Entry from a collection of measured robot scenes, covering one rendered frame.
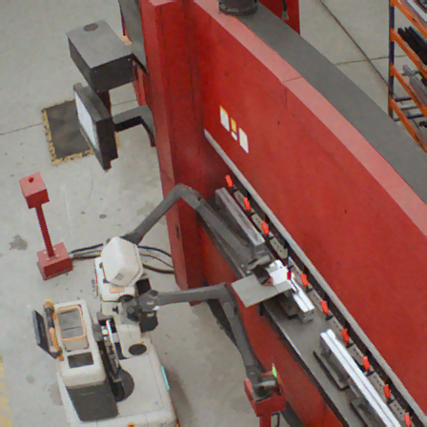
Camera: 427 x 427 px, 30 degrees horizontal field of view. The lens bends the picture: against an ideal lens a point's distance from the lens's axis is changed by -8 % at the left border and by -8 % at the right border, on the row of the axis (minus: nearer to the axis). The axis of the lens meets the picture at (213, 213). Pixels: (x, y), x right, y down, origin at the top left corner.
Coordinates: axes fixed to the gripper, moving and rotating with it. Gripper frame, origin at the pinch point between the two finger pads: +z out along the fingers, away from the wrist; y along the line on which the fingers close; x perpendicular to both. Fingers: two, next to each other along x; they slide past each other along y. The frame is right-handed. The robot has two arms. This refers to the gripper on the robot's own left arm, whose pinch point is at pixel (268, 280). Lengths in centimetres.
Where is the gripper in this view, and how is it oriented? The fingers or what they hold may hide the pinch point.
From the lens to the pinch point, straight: 441.5
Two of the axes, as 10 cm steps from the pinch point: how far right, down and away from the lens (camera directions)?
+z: 4.8, 4.9, 7.3
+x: -7.8, 6.2, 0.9
